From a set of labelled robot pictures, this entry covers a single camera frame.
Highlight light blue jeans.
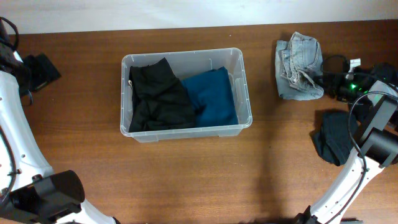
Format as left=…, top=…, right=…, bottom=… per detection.
left=275, top=32, right=324, bottom=101

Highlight dark green garment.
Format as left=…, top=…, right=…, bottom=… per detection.
left=310, top=110, right=353, bottom=166

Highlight folded teal blue shirt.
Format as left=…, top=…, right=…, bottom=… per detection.
left=182, top=67, right=238, bottom=128

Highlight clear plastic storage bin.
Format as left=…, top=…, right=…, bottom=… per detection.
left=120, top=47, right=252, bottom=143

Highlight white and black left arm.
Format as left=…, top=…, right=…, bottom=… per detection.
left=1, top=17, right=118, bottom=224

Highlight black garment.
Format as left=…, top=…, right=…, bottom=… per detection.
left=129, top=58, right=196, bottom=133

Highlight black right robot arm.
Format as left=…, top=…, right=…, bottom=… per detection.
left=294, top=91, right=397, bottom=223

